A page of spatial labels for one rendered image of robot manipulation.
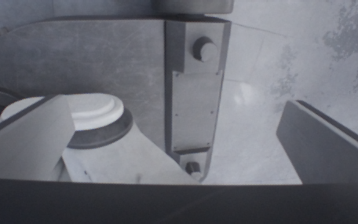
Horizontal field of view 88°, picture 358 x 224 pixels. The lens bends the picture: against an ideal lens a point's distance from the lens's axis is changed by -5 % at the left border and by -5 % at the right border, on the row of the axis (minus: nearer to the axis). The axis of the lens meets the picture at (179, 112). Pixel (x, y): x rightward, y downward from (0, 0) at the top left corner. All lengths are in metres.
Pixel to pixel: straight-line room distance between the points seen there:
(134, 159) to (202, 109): 0.27
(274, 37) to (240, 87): 0.21
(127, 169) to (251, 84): 0.61
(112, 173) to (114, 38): 0.28
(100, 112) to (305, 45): 0.75
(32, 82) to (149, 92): 0.26
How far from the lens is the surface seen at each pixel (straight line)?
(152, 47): 0.46
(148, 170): 0.30
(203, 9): 0.44
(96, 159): 0.33
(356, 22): 1.03
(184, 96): 0.49
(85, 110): 0.36
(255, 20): 0.73
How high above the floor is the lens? 0.62
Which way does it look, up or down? 57 degrees down
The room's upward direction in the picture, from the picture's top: 158 degrees clockwise
